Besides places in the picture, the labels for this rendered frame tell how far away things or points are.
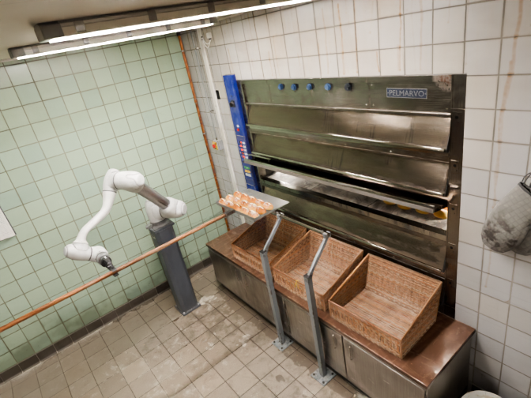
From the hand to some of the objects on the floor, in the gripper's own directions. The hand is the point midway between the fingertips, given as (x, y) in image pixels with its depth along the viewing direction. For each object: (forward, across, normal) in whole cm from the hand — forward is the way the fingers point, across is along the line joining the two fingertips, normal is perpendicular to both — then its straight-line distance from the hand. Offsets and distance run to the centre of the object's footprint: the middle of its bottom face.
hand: (114, 271), depth 245 cm
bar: (+27, +120, -104) cm, 161 cm away
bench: (+45, +119, -125) cm, 179 cm away
